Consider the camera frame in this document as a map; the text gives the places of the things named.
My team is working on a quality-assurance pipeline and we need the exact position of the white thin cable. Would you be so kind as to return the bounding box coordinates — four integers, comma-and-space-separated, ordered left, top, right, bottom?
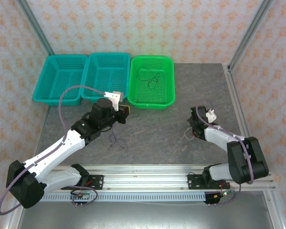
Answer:
182, 127, 194, 141
181, 128, 196, 141

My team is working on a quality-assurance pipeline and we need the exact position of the green plastic basket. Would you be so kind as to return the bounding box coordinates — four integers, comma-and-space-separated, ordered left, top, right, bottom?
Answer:
127, 55, 176, 110

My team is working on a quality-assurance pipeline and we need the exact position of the teal plastic basket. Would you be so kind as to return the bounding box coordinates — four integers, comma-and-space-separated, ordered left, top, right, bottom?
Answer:
32, 54, 89, 106
81, 52, 131, 104

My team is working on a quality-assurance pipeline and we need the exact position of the right small circuit board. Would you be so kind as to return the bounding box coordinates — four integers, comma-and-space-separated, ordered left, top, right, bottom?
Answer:
213, 190, 234, 200

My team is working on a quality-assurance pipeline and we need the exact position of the small circuit board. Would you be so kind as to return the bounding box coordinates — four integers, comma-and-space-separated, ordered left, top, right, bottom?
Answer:
213, 190, 234, 200
71, 190, 91, 200

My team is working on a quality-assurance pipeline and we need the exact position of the left small circuit board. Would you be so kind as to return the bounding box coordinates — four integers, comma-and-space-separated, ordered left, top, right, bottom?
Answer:
71, 190, 91, 200

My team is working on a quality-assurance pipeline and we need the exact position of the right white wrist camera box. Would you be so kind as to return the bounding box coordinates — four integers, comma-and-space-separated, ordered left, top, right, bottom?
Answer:
205, 108, 216, 124

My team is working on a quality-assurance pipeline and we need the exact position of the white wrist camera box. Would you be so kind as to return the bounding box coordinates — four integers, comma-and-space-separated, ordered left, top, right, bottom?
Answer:
205, 108, 216, 124
104, 91, 124, 111

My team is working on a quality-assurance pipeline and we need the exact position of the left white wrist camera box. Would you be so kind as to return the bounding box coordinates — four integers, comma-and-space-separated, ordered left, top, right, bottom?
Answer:
104, 91, 124, 111

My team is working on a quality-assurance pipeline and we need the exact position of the left arm purple harness cable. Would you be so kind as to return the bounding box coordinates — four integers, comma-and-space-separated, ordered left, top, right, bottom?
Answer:
0, 85, 106, 216

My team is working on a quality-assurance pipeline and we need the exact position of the aluminium table side rail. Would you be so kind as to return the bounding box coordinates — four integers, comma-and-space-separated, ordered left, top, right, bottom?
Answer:
223, 63, 262, 172

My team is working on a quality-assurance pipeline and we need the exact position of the right black mount plate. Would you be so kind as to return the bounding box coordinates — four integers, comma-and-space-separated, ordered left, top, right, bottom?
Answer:
187, 173, 232, 190

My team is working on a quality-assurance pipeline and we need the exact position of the black mount plate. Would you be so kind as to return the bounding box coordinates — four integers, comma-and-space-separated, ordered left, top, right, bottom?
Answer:
61, 175, 104, 190
187, 173, 232, 190

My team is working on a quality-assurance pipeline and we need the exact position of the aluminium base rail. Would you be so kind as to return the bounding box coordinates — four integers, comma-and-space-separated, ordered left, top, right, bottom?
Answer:
16, 164, 277, 191

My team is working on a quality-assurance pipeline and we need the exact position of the left black mount plate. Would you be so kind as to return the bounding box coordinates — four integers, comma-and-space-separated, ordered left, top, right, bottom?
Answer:
61, 175, 104, 190

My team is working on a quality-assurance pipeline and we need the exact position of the white slotted cable duct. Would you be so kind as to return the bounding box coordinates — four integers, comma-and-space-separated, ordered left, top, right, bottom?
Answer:
41, 192, 207, 202

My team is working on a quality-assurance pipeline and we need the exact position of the aluminium frame post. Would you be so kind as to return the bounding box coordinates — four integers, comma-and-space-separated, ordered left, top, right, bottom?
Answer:
228, 0, 275, 72
16, 0, 55, 57

